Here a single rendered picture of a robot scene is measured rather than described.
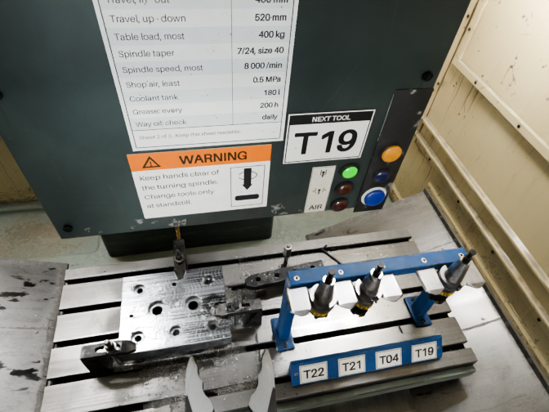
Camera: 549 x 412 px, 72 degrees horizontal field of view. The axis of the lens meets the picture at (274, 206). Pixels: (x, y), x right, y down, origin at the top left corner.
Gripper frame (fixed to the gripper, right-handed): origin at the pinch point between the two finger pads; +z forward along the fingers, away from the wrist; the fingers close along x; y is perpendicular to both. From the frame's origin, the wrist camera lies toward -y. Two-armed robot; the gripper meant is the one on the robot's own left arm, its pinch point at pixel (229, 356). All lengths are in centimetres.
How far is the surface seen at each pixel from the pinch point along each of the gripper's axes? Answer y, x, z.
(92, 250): 87, -58, 81
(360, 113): -30.8, 15.2, 14.0
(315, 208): -15.3, 12.6, 13.8
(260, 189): -20.1, 4.6, 13.1
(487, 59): 1, 85, 88
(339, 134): -28.0, 13.4, 13.8
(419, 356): 52, 54, 14
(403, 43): -38.4, 17.7, 14.3
